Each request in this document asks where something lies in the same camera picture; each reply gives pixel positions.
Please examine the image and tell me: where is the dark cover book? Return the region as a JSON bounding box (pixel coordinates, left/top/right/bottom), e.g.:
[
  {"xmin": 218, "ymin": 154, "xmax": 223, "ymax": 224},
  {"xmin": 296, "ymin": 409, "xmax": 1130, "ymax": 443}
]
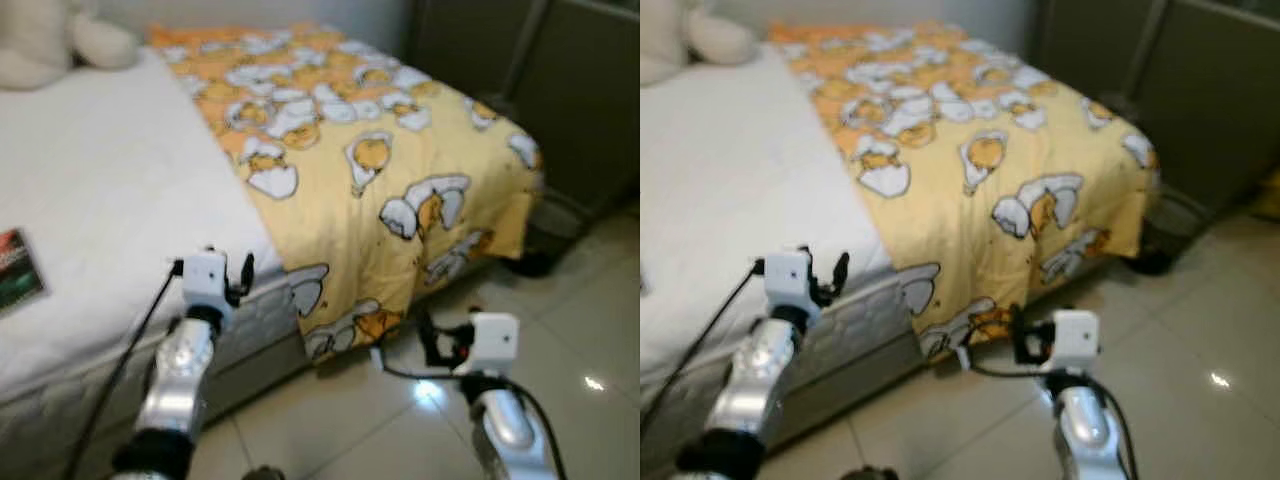
[{"xmin": 0, "ymin": 228, "xmax": 49, "ymax": 317}]

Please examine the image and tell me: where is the bed with white sheet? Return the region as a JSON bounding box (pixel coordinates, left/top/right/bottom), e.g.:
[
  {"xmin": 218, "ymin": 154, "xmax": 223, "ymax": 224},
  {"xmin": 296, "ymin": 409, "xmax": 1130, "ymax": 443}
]
[
  {"xmin": 640, "ymin": 45, "xmax": 928, "ymax": 473},
  {"xmin": 0, "ymin": 45, "xmax": 313, "ymax": 473}
]

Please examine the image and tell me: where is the yellow cartoon print blanket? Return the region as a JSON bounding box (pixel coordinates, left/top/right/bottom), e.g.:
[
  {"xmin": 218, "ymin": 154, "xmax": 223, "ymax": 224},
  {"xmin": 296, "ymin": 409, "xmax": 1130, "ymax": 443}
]
[
  {"xmin": 147, "ymin": 22, "xmax": 547, "ymax": 364},
  {"xmin": 767, "ymin": 20, "xmax": 1162, "ymax": 363}
]

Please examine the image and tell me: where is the dark round bin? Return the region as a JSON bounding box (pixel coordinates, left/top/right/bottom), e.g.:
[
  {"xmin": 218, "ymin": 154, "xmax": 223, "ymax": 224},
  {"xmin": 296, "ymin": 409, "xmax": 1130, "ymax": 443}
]
[
  {"xmin": 508, "ymin": 188, "xmax": 593, "ymax": 278},
  {"xmin": 1128, "ymin": 188, "xmax": 1208, "ymax": 277}
]

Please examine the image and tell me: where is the beige plush toy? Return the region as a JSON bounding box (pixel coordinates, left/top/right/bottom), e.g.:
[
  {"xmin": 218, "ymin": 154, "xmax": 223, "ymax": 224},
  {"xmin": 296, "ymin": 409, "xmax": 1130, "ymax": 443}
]
[
  {"xmin": 640, "ymin": 0, "xmax": 758, "ymax": 87},
  {"xmin": 0, "ymin": 0, "xmax": 140, "ymax": 92}
]

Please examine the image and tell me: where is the dark grey wardrobe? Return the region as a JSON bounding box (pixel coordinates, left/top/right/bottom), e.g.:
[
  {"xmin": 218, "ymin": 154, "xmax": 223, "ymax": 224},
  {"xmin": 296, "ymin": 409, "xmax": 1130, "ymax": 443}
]
[
  {"xmin": 1033, "ymin": 0, "xmax": 1280, "ymax": 219},
  {"xmin": 404, "ymin": 0, "xmax": 641, "ymax": 219}
]

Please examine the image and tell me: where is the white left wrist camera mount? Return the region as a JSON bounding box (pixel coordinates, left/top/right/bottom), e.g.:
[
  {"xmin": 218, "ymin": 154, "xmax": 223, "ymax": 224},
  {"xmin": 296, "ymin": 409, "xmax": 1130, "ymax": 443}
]
[
  {"xmin": 181, "ymin": 249, "xmax": 234, "ymax": 313},
  {"xmin": 764, "ymin": 249, "xmax": 817, "ymax": 311}
]

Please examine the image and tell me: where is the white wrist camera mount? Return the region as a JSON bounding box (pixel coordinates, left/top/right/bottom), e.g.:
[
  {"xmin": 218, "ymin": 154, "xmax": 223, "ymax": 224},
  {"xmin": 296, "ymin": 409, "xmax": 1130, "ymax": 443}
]
[
  {"xmin": 467, "ymin": 312, "xmax": 522, "ymax": 377},
  {"xmin": 181, "ymin": 249, "xmax": 234, "ymax": 313},
  {"xmin": 764, "ymin": 249, "xmax": 817, "ymax": 311},
  {"xmin": 1049, "ymin": 309, "xmax": 1102, "ymax": 374}
]

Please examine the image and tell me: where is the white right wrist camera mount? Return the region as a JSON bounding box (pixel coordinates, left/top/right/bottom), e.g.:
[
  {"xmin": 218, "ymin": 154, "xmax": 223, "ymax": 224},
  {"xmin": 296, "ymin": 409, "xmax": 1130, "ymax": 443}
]
[
  {"xmin": 467, "ymin": 312, "xmax": 522, "ymax": 377},
  {"xmin": 1049, "ymin": 309, "xmax": 1102, "ymax": 374}
]

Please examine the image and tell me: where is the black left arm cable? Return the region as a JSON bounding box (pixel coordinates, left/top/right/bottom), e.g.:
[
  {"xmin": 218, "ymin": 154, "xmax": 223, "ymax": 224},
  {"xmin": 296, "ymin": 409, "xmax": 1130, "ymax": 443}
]
[
  {"xmin": 640, "ymin": 260, "xmax": 768, "ymax": 433},
  {"xmin": 63, "ymin": 258, "xmax": 187, "ymax": 480}
]

